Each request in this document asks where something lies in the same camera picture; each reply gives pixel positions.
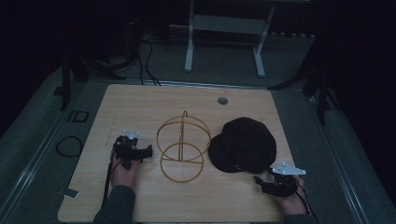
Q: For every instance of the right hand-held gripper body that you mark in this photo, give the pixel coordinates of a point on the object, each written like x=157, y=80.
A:
x=287, y=180

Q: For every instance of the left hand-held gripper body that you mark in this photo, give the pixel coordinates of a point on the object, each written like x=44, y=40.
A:
x=126, y=150

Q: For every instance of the black hat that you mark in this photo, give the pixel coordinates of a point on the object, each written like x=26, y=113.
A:
x=244, y=146

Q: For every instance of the person's left hand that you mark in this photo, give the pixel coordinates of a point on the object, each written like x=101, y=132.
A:
x=124, y=176

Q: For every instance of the black tripod stand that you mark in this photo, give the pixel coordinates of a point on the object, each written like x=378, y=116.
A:
x=67, y=81
x=322, y=93

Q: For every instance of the white metal table frame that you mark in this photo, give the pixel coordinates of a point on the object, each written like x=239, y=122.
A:
x=225, y=25

